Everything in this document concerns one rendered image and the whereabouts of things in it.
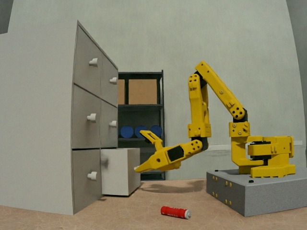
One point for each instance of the grey chest of drawers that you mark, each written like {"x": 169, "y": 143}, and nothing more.
{"x": 36, "y": 98}

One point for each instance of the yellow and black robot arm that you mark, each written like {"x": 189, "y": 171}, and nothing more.
{"x": 275, "y": 149}

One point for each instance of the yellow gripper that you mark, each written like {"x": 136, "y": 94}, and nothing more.
{"x": 159, "y": 159}

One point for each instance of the red aa battery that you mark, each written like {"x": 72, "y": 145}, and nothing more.
{"x": 176, "y": 212}

